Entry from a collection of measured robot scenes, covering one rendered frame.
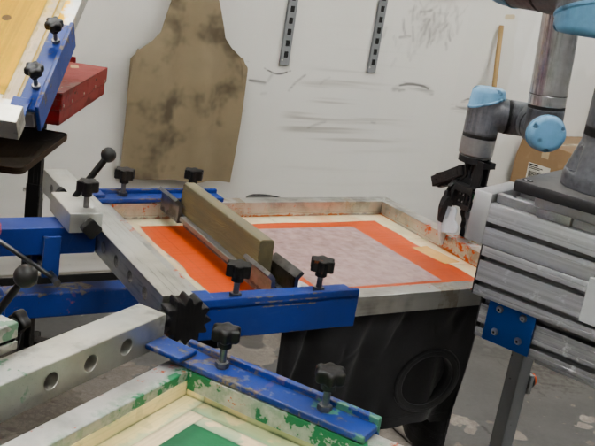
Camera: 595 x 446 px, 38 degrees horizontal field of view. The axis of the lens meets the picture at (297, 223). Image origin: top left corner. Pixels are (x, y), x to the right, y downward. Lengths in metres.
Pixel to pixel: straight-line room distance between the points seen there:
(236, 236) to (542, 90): 0.67
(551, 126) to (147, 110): 2.21
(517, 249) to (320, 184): 2.82
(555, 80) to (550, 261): 0.47
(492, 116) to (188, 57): 2.03
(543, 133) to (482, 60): 2.88
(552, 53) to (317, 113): 2.44
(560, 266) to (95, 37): 2.53
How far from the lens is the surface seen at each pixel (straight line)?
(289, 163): 4.13
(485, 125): 1.93
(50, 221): 1.58
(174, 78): 3.73
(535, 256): 1.48
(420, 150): 4.55
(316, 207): 2.11
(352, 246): 1.93
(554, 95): 1.82
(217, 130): 3.87
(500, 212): 1.50
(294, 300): 1.46
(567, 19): 1.16
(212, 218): 1.72
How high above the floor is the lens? 1.54
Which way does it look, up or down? 17 degrees down
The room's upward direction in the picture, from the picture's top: 9 degrees clockwise
